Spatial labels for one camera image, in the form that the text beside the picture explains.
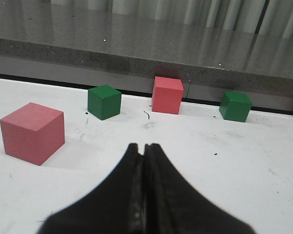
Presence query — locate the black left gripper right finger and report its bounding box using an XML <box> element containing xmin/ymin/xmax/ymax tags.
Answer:
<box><xmin>144</xmin><ymin>144</ymin><xmax>255</xmax><ymax>234</ymax></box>

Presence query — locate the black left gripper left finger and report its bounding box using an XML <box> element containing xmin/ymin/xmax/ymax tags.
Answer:
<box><xmin>38</xmin><ymin>143</ymin><xmax>144</xmax><ymax>234</ymax></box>

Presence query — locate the green cube left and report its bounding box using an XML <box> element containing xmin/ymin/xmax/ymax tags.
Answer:
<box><xmin>87</xmin><ymin>85</ymin><xmax>122</xmax><ymax>120</ymax></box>

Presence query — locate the green cube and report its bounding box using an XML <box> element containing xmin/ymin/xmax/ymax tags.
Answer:
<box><xmin>87</xmin><ymin>85</ymin><xmax>122</xmax><ymax>120</ymax></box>
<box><xmin>219</xmin><ymin>91</ymin><xmax>252</xmax><ymax>122</ymax></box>

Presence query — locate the large pink cube near left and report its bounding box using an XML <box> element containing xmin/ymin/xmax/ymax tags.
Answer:
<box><xmin>0</xmin><ymin>102</ymin><xmax>65</xmax><ymax>166</ymax></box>

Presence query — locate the pink cube centre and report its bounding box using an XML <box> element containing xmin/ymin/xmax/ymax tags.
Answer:
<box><xmin>151</xmin><ymin>76</ymin><xmax>184</xmax><ymax>115</ymax></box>

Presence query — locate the green cube right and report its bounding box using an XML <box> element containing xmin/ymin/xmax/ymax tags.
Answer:
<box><xmin>219</xmin><ymin>91</ymin><xmax>252</xmax><ymax>122</ymax></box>

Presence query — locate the grey stone counter ledge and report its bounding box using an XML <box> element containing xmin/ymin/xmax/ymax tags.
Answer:
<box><xmin>0</xmin><ymin>0</ymin><xmax>293</xmax><ymax>112</ymax></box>

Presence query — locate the grey curtain backdrop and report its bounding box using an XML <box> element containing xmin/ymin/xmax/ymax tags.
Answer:
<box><xmin>0</xmin><ymin>0</ymin><xmax>293</xmax><ymax>39</ymax></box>

